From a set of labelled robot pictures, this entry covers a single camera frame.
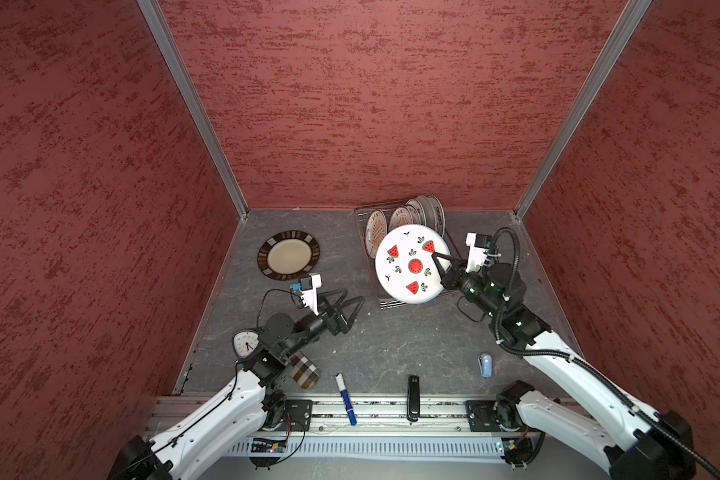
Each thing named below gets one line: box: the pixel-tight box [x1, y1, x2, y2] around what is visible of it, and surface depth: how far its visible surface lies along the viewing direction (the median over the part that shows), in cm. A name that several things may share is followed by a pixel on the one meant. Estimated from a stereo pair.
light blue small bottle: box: [478, 352, 493, 379], surface depth 82 cm
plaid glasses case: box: [288, 351, 320, 389], surface depth 80 cm
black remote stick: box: [407, 375, 420, 423], surface depth 76 cm
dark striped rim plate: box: [257, 230, 321, 281], surface depth 109 cm
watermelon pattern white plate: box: [374, 224, 451, 304], surface depth 77 cm
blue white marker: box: [335, 372, 357, 426], surface depth 77 cm
